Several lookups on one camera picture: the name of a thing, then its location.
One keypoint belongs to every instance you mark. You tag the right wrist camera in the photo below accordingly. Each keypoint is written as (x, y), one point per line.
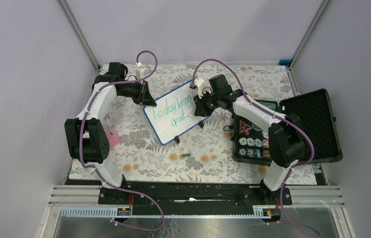
(202, 87)

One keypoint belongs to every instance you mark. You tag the pink metronome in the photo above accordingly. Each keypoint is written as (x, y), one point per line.
(113, 138)

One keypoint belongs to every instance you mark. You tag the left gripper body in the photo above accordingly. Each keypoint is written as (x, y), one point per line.
(138, 94)

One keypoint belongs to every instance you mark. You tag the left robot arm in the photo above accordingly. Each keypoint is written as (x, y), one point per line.
(88, 139)

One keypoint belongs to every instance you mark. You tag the blue corner clamp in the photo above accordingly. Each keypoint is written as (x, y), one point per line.
(285, 62)

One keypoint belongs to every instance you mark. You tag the white cable duct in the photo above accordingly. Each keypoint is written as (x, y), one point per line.
(125, 213)

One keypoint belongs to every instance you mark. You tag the black open case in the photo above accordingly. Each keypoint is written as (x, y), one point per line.
(250, 143)

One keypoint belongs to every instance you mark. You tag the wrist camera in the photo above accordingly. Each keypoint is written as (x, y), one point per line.
(142, 70)
(202, 87)

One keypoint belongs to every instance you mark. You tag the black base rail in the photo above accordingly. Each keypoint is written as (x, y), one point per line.
(192, 198)

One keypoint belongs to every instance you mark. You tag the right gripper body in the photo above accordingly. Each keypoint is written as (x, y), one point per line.
(209, 102)

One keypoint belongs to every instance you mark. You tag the blue framed whiteboard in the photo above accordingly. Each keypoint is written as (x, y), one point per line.
(168, 119)

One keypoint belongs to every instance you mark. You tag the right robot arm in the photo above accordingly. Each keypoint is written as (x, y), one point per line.
(288, 142)

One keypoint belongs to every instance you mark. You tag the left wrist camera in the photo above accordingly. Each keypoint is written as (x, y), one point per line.
(142, 70)

